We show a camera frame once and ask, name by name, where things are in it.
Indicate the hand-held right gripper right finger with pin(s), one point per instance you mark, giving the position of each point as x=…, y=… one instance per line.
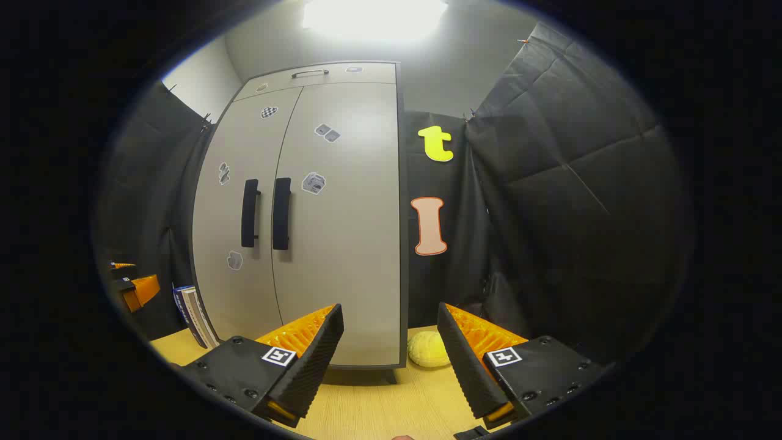
x=464, y=360

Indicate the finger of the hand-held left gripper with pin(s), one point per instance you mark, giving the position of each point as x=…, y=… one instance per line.
x=122, y=266
x=143, y=290

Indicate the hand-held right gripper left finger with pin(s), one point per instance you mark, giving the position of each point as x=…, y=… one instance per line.
x=317, y=357

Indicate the grey cabinet door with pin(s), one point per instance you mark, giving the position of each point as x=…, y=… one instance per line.
x=348, y=244
x=226, y=220

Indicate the grey double-door shoe cabinet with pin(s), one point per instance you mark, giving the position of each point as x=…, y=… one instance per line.
x=404, y=244

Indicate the grey cabinet drawer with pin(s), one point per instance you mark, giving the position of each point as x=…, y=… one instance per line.
x=366, y=73

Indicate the yellow round bun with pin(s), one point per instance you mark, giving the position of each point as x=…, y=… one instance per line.
x=429, y=349

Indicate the blue white booklets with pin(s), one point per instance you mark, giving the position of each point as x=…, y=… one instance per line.
x=194, y=315

